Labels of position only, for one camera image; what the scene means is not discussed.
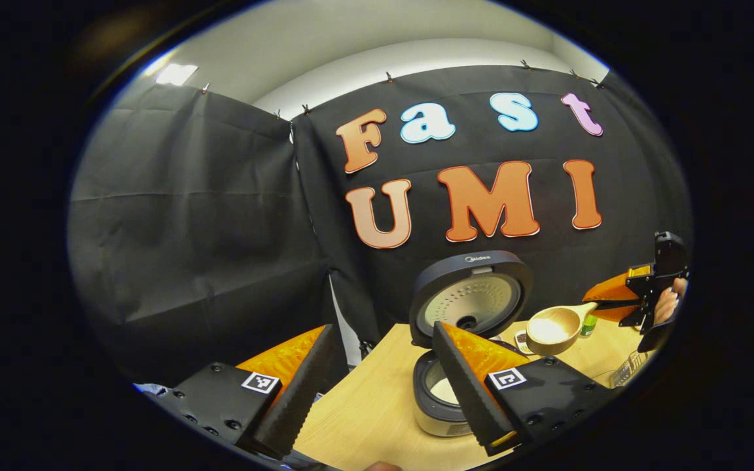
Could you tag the row of black cloth clips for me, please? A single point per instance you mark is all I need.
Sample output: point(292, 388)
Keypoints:
point(389, 76)

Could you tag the black backdrop cloth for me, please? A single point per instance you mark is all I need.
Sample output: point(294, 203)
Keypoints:
point(174, 229)

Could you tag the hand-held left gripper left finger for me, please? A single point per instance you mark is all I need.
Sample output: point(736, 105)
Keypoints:
point(298, 392)

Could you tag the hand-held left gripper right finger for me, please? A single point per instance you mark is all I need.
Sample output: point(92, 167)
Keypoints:
point(465, 392)

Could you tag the green drink bottle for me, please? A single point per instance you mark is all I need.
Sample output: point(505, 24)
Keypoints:
point(588, 325)

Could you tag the ceiling light panel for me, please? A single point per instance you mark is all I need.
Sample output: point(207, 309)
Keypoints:
point(176, 74)

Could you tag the white rice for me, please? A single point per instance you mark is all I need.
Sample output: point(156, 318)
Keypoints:
point(442, 391)

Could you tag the wooden spoon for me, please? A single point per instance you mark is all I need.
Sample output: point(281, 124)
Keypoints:
point(550, 327)

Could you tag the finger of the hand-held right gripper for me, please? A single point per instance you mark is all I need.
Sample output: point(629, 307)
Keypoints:
point(619, 313)
point(612, 288)

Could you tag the white divided grain dish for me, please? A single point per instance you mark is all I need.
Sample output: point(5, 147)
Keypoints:
point(521, 340)

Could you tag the dark grey rice cooker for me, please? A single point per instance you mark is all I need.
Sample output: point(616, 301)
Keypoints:
point(468, 304)

